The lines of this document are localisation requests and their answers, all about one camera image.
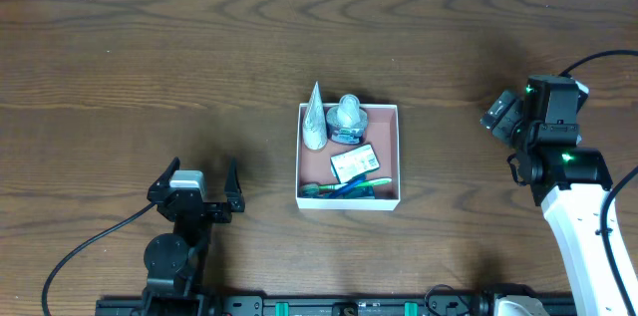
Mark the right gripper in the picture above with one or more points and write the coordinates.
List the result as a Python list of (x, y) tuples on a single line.
[(505, 118)]

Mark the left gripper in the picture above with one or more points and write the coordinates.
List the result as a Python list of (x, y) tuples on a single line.
[(208, 208)]

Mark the green white toothbrush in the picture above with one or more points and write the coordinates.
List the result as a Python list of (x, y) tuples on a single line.
[(312, 189)]

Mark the red green toothpaste tube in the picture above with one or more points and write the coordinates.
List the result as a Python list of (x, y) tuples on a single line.
[(323, 194)]

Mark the white lotion tube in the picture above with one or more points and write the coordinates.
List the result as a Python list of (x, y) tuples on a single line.
[(314, 130)]

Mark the green white soap box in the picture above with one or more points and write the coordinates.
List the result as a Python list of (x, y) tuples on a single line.
[(355, 162)]

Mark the blue disposable razor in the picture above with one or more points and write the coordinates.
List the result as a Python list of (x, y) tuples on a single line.
[(346, 187)]

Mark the blue soap pump bottle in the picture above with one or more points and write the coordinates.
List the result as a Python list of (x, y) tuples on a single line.
[(347, 122)]

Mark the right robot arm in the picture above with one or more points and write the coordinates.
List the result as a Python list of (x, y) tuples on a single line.
[(572, 186)]

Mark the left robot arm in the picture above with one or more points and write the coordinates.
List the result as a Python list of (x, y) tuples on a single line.
[(175, 261)]

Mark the white box with pink interior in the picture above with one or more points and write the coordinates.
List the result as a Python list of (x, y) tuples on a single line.
[(382, 134)]

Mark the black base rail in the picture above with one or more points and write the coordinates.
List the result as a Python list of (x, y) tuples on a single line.
[(439, 304)]

